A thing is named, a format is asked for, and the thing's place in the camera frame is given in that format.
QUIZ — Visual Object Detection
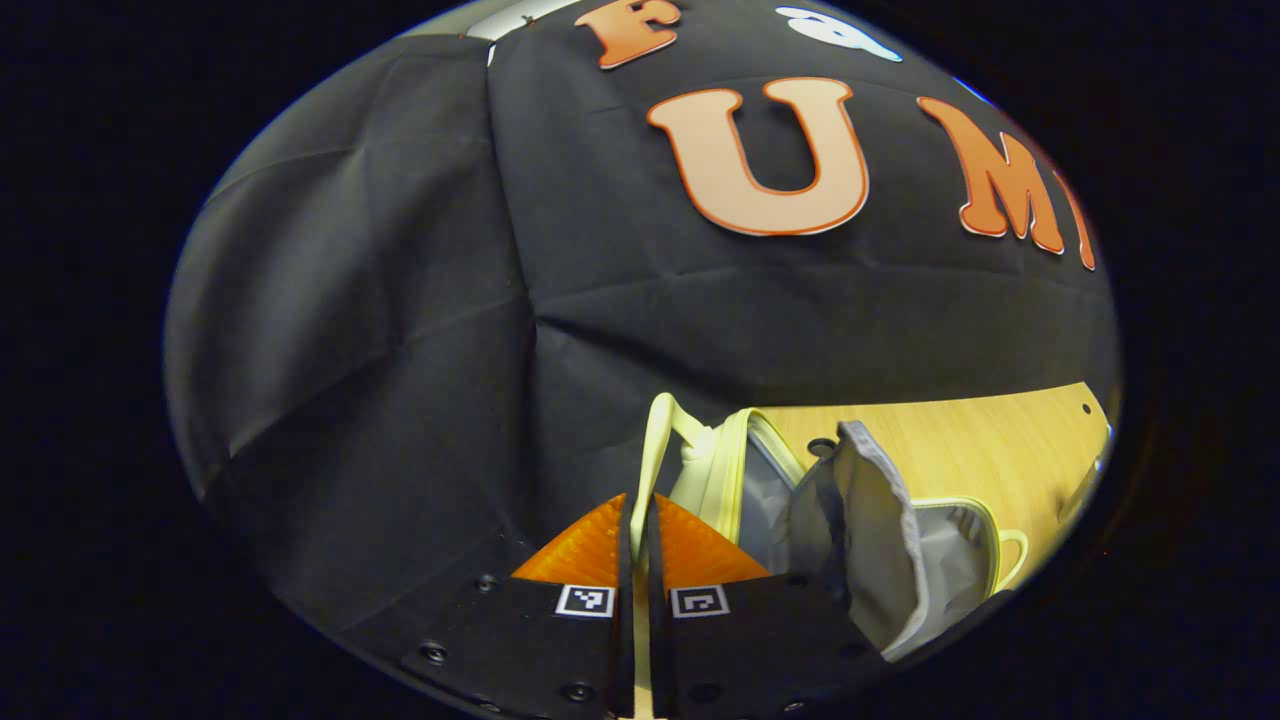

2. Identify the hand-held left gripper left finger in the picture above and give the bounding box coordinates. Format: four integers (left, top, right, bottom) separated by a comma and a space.
400, 491, 638, 720

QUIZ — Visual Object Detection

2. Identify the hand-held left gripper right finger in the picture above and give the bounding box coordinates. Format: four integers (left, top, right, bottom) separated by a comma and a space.
645, 492, 886, 720

